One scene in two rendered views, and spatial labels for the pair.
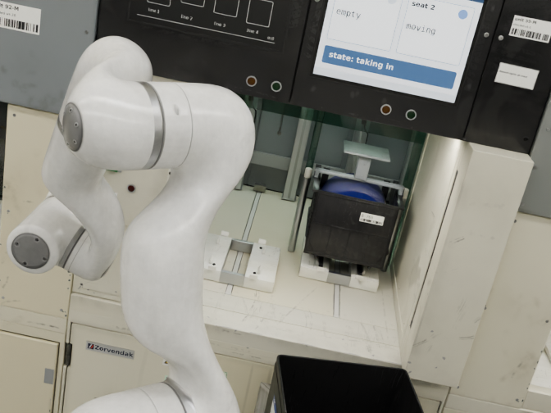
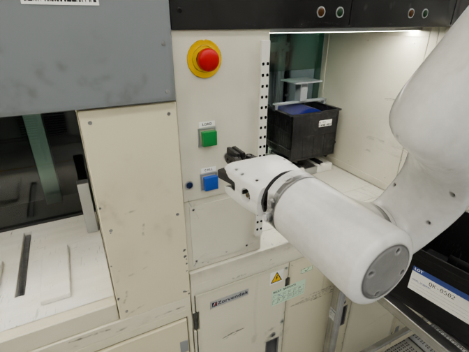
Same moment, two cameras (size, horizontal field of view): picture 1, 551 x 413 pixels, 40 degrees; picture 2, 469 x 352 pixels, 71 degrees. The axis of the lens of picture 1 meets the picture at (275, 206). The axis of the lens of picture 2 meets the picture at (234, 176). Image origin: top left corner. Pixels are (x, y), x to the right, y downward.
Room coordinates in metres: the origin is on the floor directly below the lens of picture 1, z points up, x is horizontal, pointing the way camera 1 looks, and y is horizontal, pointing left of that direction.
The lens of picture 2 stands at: (0.88, 0.59, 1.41)
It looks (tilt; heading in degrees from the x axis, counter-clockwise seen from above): 25 degrees down; 333
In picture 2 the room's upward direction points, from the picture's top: straight up
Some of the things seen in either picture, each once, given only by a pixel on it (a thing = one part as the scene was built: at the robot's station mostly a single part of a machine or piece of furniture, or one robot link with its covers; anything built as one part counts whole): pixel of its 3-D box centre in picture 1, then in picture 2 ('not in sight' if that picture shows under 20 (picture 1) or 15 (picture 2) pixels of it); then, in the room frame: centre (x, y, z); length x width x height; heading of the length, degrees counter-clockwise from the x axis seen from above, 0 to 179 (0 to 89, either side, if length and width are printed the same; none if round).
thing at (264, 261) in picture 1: (237, 259); not in sight; (1.76, 0.07, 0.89); 0.22 x 0.21 x 0.04; 179
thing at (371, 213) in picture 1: (352, 206); (298, 121); (1.88, -0.20, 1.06); 0.24 x 0.20 x 0.32; 89
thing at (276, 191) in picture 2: not in sight; (292, 202); (1.17, 0.36, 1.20); 0.09 x 0.03 x 0.08; 89
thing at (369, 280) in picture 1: (339, 260); (295, 160); (1.88, -0.20, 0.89); 0.22 x 0.21 x 0.04; 179
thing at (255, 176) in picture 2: not in sight; (269, 183); (1.23, 0.35, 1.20); 0.11 x 0.10 x 0.07; 179
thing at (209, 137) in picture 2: not in sight; (208, 137); (1.46, 0.35, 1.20); 0.03 x 0.02 x 0.03; 89
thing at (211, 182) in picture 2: not in sight; (209, 181); (1.46, 0.35, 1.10); 0.03 x 0.02 x 0.03; 89
